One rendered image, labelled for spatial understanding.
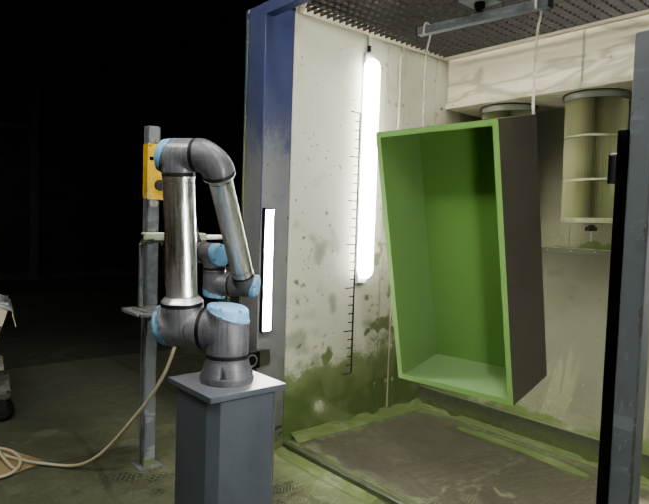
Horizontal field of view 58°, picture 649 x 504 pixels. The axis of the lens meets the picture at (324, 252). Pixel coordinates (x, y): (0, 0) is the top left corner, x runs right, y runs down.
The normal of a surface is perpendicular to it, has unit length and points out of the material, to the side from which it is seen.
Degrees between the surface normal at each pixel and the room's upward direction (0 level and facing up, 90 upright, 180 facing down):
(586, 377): 57
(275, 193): 90
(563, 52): 90
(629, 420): 90
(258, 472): 90
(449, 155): 102
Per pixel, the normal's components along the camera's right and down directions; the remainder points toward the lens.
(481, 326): -0.68, 0.22
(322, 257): 0.65, 0.06
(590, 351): -0.62, -0.54
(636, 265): -0.76, 0.01
